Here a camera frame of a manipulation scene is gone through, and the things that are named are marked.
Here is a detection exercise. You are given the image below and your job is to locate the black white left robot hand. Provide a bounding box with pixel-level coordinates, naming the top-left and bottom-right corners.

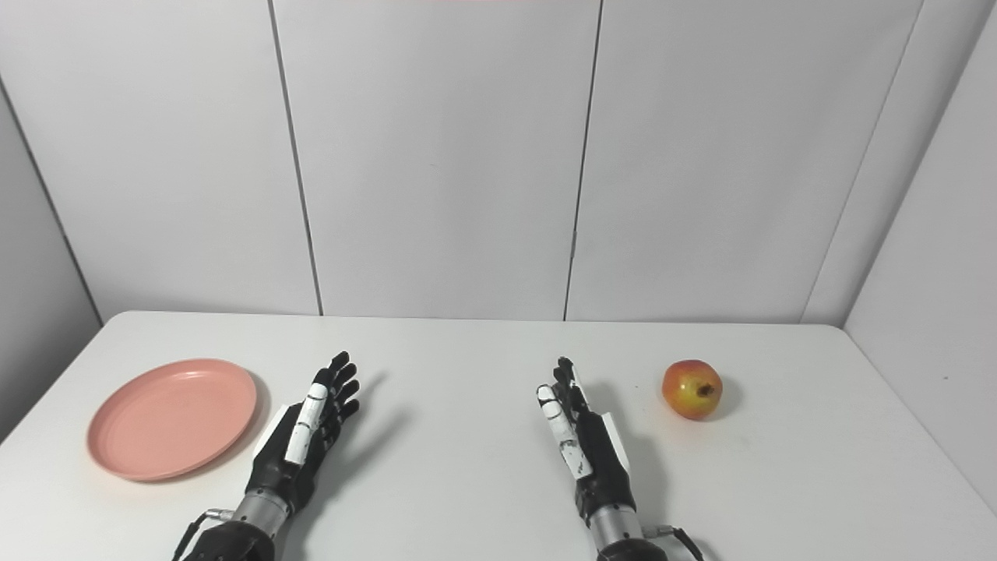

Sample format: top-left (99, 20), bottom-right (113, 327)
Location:
top-left (246, 351), bottom-right (361, 509)

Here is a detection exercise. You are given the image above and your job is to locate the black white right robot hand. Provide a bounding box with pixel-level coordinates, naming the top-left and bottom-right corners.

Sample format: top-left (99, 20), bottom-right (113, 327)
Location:
top-left (536, 357), bottom-right (632, 517)

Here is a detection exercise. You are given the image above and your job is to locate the red yellow pomegranate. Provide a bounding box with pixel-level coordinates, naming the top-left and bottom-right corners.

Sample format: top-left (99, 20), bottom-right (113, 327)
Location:
top-left (662, 359), bottom-right (724, 422)

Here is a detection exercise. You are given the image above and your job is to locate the pink round plate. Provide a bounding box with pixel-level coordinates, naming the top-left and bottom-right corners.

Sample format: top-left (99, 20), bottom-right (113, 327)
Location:
top-left (86, 358), bottom-right (259, 482)

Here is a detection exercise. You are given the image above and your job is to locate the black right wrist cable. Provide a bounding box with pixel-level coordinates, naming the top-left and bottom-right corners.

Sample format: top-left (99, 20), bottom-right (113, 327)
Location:
top-left (643, 525), bottom-right (706, 561)

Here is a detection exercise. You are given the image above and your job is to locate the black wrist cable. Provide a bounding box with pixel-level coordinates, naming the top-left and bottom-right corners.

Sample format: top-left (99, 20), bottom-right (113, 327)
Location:
top-left (172, 509), bottom-right (236, 561)
top-left (643, 525), bottom-right (706, 561)

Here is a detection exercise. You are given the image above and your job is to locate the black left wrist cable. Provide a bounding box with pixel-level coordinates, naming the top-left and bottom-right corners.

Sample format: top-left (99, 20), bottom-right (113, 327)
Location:
top-left (172, 509), bottom-right (236, 561)

